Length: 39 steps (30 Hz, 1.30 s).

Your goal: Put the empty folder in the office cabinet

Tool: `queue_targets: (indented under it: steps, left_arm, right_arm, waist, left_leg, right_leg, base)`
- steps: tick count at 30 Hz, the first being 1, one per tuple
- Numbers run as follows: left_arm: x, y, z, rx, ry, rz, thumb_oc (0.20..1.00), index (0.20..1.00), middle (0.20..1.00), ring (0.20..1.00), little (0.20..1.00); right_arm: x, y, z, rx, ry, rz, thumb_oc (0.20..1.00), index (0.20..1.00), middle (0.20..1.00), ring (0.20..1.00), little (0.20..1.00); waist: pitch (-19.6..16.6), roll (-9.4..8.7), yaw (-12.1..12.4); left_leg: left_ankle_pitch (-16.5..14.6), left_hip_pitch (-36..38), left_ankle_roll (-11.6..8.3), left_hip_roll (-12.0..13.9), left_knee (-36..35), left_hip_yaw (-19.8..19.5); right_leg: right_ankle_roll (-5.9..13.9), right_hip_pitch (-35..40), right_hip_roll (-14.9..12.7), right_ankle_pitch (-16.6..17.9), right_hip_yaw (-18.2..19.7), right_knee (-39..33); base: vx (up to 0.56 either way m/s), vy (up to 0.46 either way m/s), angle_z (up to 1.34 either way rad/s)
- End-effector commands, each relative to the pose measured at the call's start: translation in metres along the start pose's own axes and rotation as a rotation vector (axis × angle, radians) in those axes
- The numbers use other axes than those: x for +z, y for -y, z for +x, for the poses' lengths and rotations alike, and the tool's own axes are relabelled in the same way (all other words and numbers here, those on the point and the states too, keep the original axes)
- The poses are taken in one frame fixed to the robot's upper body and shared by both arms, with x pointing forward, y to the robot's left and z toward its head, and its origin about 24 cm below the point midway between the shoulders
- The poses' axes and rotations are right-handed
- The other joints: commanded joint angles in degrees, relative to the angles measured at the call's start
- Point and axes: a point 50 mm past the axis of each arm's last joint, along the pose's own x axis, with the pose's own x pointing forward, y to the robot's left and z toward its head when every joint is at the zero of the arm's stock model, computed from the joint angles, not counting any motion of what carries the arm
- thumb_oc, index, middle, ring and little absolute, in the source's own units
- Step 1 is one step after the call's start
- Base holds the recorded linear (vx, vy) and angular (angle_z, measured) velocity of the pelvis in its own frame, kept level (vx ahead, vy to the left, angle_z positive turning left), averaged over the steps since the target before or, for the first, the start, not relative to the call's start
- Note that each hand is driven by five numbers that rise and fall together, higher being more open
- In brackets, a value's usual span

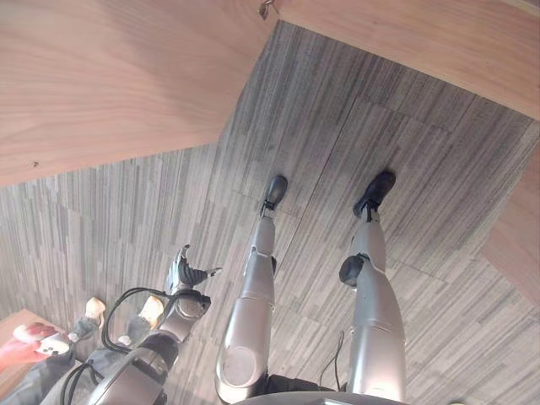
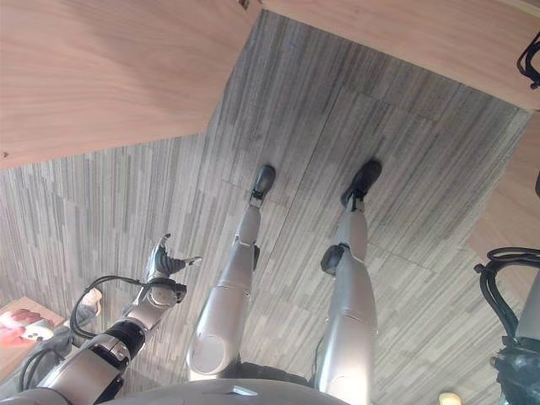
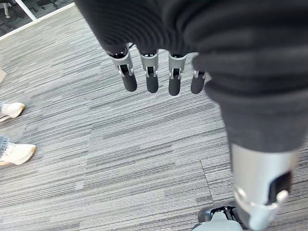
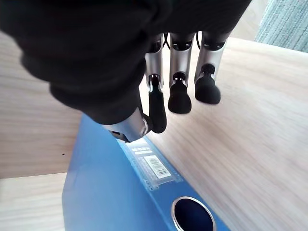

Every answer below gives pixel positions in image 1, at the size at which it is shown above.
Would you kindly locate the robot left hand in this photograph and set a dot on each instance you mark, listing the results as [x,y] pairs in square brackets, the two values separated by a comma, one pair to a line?
[184,276]

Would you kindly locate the robot right leg silver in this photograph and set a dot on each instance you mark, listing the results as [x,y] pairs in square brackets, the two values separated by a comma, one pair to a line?
[375,320]

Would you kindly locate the robot left leg silver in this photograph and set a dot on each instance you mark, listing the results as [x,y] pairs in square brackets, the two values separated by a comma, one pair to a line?
[249,320]

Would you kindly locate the wooden table corner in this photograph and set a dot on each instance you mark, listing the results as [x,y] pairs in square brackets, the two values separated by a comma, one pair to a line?
[17,322]

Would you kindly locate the robot left foot dark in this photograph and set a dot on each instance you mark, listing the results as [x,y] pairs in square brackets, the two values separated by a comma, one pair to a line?
[276,187]

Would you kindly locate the robot right foot dark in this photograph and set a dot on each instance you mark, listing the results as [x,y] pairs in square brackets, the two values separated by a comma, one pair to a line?
[379,189]

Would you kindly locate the wooden furniture panel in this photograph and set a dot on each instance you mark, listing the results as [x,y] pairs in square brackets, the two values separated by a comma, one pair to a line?
[516,236]

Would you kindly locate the wooden cabinet with lock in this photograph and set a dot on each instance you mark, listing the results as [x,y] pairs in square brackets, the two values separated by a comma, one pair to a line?
[422,46]

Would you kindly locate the robot foot dark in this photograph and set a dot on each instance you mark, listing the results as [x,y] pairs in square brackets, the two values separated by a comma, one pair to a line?
[379,189]
[276,187]

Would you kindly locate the robot torso dark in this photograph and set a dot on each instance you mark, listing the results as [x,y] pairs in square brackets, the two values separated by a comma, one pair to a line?
[320,396]

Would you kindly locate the white hand controller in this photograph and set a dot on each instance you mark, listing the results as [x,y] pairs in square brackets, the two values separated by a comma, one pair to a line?
[54,346]

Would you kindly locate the robot leg silver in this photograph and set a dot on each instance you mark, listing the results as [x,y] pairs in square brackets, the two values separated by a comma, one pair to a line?
[249,320]
[375,320]

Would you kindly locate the person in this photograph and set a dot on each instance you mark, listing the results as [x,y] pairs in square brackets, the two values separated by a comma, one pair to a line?
[84,337]

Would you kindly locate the large wooden cabinet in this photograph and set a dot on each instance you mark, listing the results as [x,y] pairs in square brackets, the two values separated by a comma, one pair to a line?
[114,80]

